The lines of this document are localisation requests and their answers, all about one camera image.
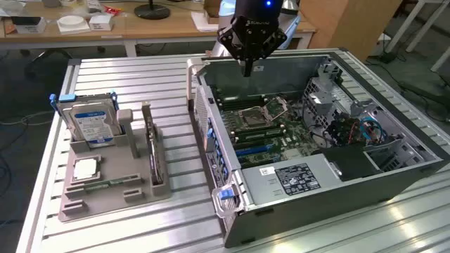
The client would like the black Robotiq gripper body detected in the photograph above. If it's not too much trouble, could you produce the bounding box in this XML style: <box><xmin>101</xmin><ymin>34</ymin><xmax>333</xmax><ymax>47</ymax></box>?
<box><xmin>232</xmin><ymin>0</ymin><xmax>285</xmax><ymax>61</ymax></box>

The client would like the green graphics card black fan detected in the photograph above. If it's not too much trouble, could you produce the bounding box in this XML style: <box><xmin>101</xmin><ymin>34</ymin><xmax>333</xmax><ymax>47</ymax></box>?
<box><xmin>141</xmin><ymin>101</ymin><xmax>168</xmax><ymax>186</ymax></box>

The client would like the blue expansion slot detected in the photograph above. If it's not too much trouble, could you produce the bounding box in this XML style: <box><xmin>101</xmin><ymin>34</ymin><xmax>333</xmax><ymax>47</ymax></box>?
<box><xmin>234</xmin><ymin>144</ymin><xmax>276</xmax><ymax>157</ymax></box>

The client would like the white flat paper box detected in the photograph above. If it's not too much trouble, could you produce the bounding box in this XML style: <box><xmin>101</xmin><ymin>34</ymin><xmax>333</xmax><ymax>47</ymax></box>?
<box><xmin>192</xmin><ymin>11</ymin><xmax>221</xmax><ymax>33</ymax></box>

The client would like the brown cardboard box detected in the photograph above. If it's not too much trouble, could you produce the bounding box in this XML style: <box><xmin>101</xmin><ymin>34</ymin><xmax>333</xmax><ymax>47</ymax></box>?
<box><xmin>204</xmin><ymin>0</ymin><xmax>226</xmax><ymax>18</ymax></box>

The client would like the wooden cabinet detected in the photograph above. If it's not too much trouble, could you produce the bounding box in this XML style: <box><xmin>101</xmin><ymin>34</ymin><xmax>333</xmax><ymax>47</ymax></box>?
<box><xmin>298</xmin><ymin>0</ymin><xmax>404</xmax><ymax>61</ymax></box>

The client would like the black round lamp base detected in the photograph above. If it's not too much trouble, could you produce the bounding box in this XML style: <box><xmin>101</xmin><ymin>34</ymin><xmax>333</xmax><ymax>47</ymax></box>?
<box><xmin>134</xmin><ymin>0</ymin><xmax>173</xmax><ymax>20</ymax></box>

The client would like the metal socket cover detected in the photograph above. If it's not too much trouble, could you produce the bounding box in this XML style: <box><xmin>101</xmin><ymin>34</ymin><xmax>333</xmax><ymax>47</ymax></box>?
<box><xmin>264</xmin><ymin>96</ymin><xmax>292</xmax><ymax>118</ymax></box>

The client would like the metal disk bay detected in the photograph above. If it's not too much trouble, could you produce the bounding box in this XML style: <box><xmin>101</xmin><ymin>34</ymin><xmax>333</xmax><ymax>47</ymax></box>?
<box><xmin>302</xmin><ymin>62</ymin><xmax>354</xmax><ymax>118</ymax></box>

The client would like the wooden desk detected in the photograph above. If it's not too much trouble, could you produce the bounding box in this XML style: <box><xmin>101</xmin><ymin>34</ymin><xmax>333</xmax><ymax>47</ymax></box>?
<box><xmin>0</xmin><ymin>0</ymin><xmax>317</xmax><ymax>57</ymax></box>

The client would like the CPU socket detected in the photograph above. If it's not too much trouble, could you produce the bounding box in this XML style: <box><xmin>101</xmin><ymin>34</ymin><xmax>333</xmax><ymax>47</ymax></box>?
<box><xmin>238</xmin><ymin>108</ymin><xmax>269</xmax><ymax>127</ymax></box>

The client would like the black power brick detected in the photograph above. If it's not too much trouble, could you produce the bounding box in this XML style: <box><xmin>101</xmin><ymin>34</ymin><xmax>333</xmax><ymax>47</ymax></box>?
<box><xmin>378</xmin><ymin>51</ymin><xmax>400</xmax><ymax>64</ymax></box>

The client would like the small white cardboard box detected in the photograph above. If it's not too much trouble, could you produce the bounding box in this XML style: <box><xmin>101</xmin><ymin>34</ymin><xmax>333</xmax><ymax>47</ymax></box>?
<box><xmin>89</xmin><ymin>14</ymin><xmax>115</xmax><ymax>31</ymax></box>

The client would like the green motherboard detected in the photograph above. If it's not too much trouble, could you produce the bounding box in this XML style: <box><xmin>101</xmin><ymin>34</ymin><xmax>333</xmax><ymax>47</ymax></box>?
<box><xmin>214</xmin><ymin>92</ymin><xmax>317</xmax><ymax>168</ymax></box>

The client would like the white round holder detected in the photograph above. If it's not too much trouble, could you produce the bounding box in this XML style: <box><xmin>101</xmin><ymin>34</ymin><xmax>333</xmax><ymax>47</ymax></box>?
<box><xmin>57</xmin><ymin>15</ymin><xmax>93</xmax><ymax>35</ymax></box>

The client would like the hard disk in blue caddy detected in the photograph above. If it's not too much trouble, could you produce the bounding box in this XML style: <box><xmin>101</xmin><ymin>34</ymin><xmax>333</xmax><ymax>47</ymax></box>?
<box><xmin>49</xmin><ymin>91</ymin><xmax>125</xmax><ymax>148</ymax></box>

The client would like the grey power supply unit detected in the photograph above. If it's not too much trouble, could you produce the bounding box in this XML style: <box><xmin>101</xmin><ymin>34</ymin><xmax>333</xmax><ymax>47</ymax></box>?
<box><xmin>241</xmin><ymin>154</ymin><xmax>344</xmax><ymax>206</ymax></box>

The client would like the metal drive cage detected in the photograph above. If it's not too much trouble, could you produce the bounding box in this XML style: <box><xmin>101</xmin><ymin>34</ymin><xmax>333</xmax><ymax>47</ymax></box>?
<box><xmin>364</xmin><ymin>137</ymin><xmax>429</xmax><ymax>172</ymax></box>

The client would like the black and white box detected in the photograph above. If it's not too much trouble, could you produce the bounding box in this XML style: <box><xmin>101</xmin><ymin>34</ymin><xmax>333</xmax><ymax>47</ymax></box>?
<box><xmin>10</xmin><ymin>16</ymin><xmax>49</xmax><ymax>34</ymax></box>

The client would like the silver CPU chip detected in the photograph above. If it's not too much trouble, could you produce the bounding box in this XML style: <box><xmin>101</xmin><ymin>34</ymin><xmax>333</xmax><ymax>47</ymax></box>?
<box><xmin>73</xmin><ymin>159</ymin><xmax>99</xmax><ymax>181</ymax></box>

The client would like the open dark grey PC case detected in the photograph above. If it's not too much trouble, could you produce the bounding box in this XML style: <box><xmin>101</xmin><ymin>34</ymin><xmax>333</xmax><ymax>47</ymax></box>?
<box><xmin>185</xmin><ymin>51</ymin><xmax>445</xmax><ymax>248</ymax></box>

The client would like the grey printed parts rack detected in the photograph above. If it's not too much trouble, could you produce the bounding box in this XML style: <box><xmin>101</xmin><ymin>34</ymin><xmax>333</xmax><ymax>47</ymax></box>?
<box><xmin>58</xmin><ymin>108</ymin><xmax>174</xmax><ymax>223</ymax></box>

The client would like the white table frame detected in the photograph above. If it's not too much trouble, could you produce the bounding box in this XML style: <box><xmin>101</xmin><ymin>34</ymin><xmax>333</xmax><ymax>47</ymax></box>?
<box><xmin>385</xmin><ymin>0</ymin><xmax>450</xmax><ymax>72</ymax></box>

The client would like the red wire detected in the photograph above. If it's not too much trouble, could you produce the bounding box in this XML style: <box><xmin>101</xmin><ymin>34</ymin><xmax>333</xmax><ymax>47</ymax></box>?
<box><xmin>346</xmin><ymin>120</ymin><xmax>362</xmax><ymax>145</ymax></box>

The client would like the blue wire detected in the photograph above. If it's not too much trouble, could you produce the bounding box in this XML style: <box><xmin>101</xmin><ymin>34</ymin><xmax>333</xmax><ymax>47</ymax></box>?
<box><xmin>361</xmin><ymin>115</ymin><xmax>389</xmax><ymax>145</ymax></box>

